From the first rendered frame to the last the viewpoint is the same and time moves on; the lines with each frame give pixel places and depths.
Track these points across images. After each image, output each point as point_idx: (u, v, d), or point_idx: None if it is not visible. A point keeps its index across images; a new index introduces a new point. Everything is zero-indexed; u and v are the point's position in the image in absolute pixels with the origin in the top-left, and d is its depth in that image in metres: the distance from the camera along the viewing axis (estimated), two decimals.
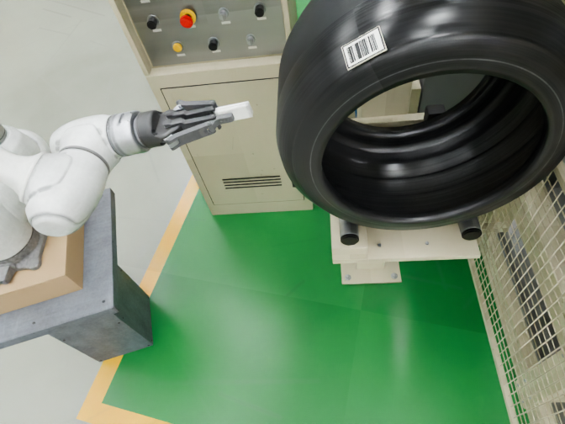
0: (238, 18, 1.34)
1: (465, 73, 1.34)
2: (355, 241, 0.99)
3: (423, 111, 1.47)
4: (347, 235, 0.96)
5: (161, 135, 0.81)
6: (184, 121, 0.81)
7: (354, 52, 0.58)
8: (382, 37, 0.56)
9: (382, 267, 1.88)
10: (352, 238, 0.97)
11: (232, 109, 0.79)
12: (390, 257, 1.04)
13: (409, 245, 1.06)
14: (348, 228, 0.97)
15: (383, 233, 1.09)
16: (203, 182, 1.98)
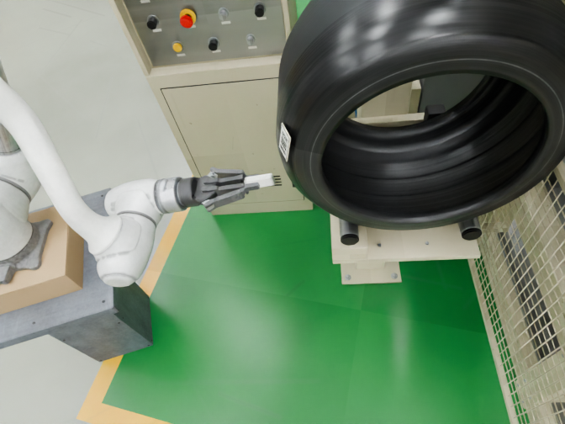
0: (238, 18, 1.34)
1: (465, 73, 1.34)
2: (355, 234, 0.97)
3: (423, 111, 1.47)
4: (341, 242, 0.99)
5: (199, 199, 0.99)
6: (219, 188, 0.99)
7: (282, 147, 0.75)
8: (286, 130, 0.71)
9: (382, 267, 1.88)
10: (344, 241, 0.97)
11: (258, 180, 0.97)
12: (390, 257, 1.04)
13: (409, 245, 1.06)
14: (340, 235, 1.00)
15: (383, 233, 1.09)
16: None
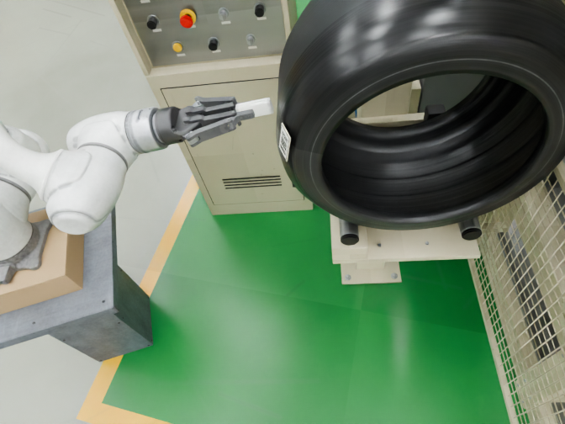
0: (238, 18, 1.34)
1: (465, 73, 1.34)
2: (355, 234, 0.97)
3: (423, 111, 1.47)
4: (341, 242, 0.99)
5: (180, 132, 0.80)
6: (204, 118, 0.81)
7: (282, 147, 0.75)
8: (285, 130, 0.71)
9: (382, 267, 1.88)
10: (344, 241, 0.97)
11: (253, 106, 0.78)
12: (390, 257, 1.04)
13: (409, 245, 1.06)
14: (340, 235, 1.00)
15: (383, 233, 1.09)
16: (203, 182, 1.98)
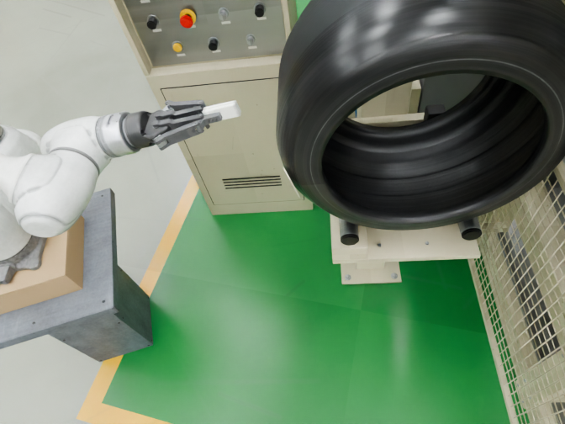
0: (238, 18, 1.34)
1: (465, 73, 1.34)
2: (348, 233, 0.97)
3: (423, 111, 1.47)
4: (346, 244, 0.99)
5: (150, 135, 0.82)
6: (172, 121, 0.82)
7: None
8: (286, 173, 0.81)
9: (382, 267, 1.88)
10: (345, 243, 0.98)
11: (219, 108, 0.80)
12: (390, 257, 1.04)
13: (409, 245, 1.06)
14: None
15: (383, 233, 1.09)
16: (203, 182, 1.98)
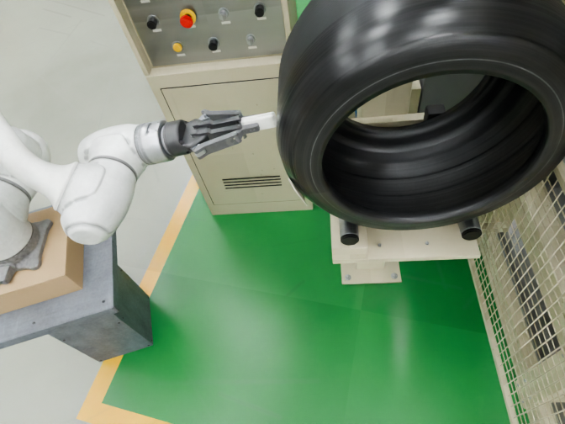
0: (238, 18, 1.34)
1: (465, 73, 1.34)
2: (357, 238, 0.98)
3: (423, 111, 1.47)
4: (342, 237, 0.97)
5: (187, 145, 0.83)
6: (211, 130, 0.84)
7: (299, 195, 0.87)
8: (291, 184, 0.83)
9: (382, 267, 1.88)
10: (348, 238, 0.97)
11: (258, 119, 0.81)
12: (390, 257, 1.04)
13: (409, 245, 1.06)
14: (343, 230, 0.98)
15: (383, 233, 1.09)
16: (203, 182, 1.98)
